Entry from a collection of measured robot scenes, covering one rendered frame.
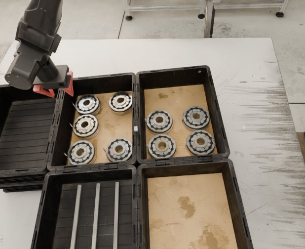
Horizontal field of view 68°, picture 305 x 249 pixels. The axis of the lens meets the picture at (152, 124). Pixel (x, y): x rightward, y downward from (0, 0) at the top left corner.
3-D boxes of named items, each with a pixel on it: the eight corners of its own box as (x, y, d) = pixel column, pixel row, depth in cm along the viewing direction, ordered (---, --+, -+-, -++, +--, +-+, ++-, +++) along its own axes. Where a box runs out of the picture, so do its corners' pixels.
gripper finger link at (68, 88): (78, 103, 70) (65, 83, 62) (56, 104, 71) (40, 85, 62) (81, 86, 73) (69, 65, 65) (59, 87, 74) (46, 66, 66)
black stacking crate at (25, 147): (13, 102, 105) (-4, 86, 95) (74, 96, 104) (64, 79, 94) (-16, 186, 85) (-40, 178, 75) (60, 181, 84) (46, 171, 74)
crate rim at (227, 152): (136, 75, 94) (135, 71, 92) (208, 68, 92) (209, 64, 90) (137, 166, 74) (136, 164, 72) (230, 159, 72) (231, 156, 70)
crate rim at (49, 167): (66, 82, 95) (64, 78, 93) (136, 75, 94) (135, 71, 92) (49, 173, 75) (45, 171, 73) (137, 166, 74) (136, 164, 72)
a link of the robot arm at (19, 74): (63, 33, 53) (23, 12, 49) (48, 70, 47) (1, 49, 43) (51, 62, 62) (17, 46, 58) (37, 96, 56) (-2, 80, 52)
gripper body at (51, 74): (66, 86, 63) (54, 67, 57) (31, 88, 64) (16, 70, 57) (70, 68, 66) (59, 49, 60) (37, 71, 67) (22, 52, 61)
